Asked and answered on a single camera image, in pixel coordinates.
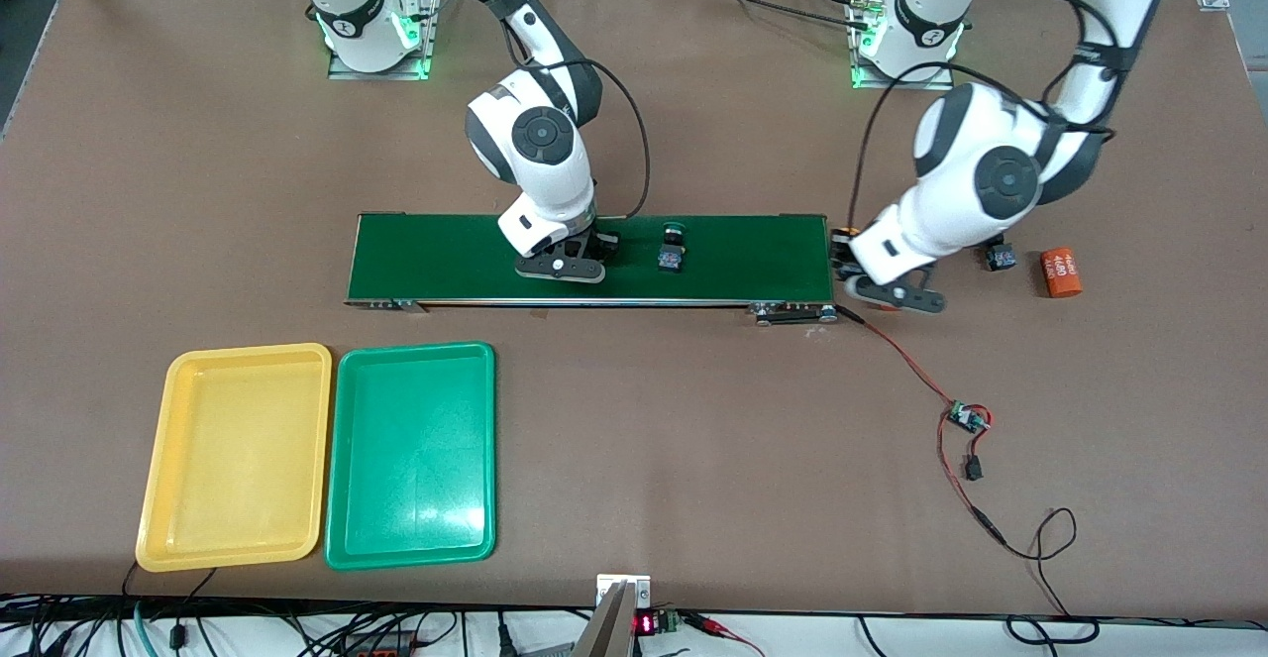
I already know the orange cylindrical battery cell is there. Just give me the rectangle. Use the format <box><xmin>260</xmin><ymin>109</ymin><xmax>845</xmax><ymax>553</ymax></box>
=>
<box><xmin>1039</xmin><ymin>247</ymin><xmax>1084</xmax><ymax>299</ymax></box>

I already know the green conveyor belt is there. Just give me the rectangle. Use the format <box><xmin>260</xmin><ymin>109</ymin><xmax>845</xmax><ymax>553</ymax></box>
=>
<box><xmin>344</xmin><ymin>211</ymin><xmax>838</xmax><ymax>326</ymax></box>

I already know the green plastic tray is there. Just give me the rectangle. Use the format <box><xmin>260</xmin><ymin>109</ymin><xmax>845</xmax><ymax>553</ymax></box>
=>
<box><xmin>324</xmin><ymin>341</ymin><xmax>497</xmax><ymax>572</ymax></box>

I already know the red clip lead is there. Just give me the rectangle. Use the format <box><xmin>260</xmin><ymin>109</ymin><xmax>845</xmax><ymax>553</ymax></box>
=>
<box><xmin>682</xmin><ymin>612</ymin><xmax>766</xmax><ymax>657</ymax></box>

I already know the yellow plastic tray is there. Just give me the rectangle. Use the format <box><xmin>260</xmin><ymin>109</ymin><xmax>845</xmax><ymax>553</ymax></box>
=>
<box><xmin>135</xmin><ymin>343</ymin><xmax>334</xmax><ymax>574</ymax></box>

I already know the black power strip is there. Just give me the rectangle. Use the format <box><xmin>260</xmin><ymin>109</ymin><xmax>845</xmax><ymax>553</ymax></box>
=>
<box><xmin>337</xmin><ymin>632</ymin><xmax>422</xmax><ymax>657</ymax></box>

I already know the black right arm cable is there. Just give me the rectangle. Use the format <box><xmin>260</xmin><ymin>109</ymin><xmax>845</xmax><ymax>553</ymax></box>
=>
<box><xmin>495</xmin><ymin>0</ymin><xmax>652</xmax><ymax>222</ymax></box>

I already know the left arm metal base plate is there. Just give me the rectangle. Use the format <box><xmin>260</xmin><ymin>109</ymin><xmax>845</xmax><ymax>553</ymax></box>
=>
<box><xmin>850</xmin><ymin>0</ymin><xmax>955</xmax><ymax>91</ymax></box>

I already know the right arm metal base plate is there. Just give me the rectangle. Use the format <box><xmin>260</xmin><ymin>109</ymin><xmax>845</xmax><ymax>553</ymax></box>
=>
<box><xmin>327</xmin><ymin>0</ymin><xmax>442</xmax><ymax>81</ymax></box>

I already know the black table cable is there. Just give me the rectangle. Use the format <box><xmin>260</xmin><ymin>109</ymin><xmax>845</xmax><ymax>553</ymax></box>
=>
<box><xmin>684</xmin><ymin>0</ymin><xmax>873</xmax><ymax>34</ymax></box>

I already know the thin black looped cable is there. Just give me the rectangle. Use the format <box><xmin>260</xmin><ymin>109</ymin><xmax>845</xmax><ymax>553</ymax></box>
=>
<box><xmin>999</xmin><ymin>507</ymin><xmax>1079</xmax><ymax>618</ymax></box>

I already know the grey camera stand bracket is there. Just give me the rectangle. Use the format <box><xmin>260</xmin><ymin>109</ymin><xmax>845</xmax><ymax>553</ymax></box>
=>
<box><xmin>575</xmin><ymin>574</ymin><xmax>652</xmax><ymax>657</ymax></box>

